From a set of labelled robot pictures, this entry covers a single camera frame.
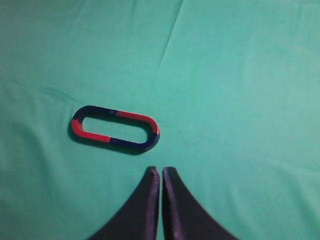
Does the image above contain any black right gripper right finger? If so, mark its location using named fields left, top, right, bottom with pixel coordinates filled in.
left=161, top=166, right=236, bottom=240

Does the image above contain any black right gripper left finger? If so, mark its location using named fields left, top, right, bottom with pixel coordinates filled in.
left=89, top=166, right=160, bottom=240

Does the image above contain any red-blue horseshoe magnet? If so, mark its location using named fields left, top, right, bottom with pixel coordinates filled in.
left=109, top=110, right=160, bottom=152
left=71, top=105, right=119, bottom=143

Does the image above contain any green cloth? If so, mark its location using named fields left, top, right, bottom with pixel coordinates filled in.
left=0, top=0, right=320, bottom=240

